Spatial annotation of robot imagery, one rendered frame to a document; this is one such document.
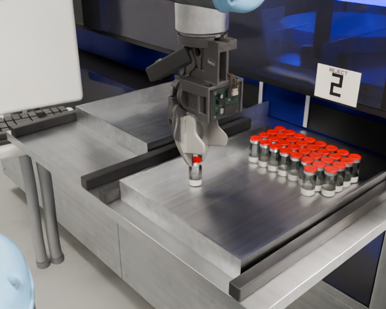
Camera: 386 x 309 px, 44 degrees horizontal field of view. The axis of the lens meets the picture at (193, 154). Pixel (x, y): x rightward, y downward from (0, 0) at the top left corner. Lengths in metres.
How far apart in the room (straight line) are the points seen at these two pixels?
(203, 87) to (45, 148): 0.41
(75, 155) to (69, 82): 0.52
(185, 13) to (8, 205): 2.02
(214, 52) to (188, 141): 0.15
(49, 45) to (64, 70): 0.08
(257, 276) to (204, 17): 0.34
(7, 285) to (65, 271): 1.62
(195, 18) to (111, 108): 0.51
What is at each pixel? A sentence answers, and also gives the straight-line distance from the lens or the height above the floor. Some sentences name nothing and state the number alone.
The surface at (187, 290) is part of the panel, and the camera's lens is 1.48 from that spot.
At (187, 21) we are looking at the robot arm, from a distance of 0.66.
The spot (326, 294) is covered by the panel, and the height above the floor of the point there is 0.57.
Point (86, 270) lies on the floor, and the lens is 2.04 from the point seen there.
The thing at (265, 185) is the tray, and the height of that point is 0.88.
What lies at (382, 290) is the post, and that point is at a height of 0.66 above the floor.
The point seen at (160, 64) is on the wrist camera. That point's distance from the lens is 0.74.
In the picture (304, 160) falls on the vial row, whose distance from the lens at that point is 0.79.
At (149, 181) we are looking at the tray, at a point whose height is 0.89.
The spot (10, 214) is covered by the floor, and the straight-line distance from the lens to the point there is 2.48.
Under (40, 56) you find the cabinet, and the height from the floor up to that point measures 0.95.
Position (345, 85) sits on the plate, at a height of 1.02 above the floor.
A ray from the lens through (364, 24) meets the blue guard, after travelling 0.83.
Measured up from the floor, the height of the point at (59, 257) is 0.21.
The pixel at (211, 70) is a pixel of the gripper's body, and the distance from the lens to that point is 0.66.
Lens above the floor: 1.27
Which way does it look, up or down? 26 degrees down
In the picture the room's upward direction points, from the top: straight up
